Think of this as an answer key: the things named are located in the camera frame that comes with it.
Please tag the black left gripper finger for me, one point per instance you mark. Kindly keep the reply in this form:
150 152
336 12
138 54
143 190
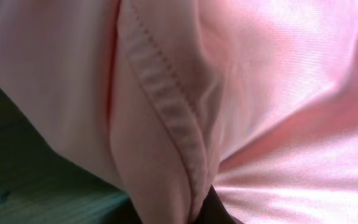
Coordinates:
213 211

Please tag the pink printed t-shirt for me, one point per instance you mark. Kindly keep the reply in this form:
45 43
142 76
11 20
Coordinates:
166 99

